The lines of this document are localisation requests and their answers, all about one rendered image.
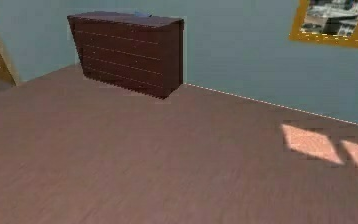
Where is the yellow framed wall picture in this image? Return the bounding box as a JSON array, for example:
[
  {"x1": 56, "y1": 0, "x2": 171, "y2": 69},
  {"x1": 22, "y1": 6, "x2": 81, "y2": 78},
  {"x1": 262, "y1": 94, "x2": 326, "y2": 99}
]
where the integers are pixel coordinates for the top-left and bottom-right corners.
[{"x1": 289, "y1": 0, "x2": 358, "y2": 51}]

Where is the dark brown chest of drawers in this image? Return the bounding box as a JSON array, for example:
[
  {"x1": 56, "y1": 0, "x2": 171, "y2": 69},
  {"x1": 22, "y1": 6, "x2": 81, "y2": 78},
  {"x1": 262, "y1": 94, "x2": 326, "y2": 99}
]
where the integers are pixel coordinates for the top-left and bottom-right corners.
[{"x1": 66, "y1": 11, "x2": 185, "y2": 100}]

